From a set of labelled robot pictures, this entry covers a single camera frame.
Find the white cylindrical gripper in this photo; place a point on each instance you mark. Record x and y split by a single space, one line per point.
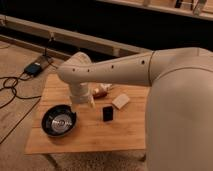
80 93

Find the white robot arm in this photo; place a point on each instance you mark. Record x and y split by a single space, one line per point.
179 108

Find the black eraser block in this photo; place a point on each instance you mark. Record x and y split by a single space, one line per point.
107 113

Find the reddish brown small object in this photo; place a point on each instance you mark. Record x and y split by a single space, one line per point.
98 93

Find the wooden table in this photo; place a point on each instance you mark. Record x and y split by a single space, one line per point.
90 134

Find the beige wooden block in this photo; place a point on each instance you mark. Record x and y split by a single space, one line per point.
120 101

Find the black bowl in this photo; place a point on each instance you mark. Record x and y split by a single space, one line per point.
58 120

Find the grey metal floor rail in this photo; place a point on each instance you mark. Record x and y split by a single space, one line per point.
76 39

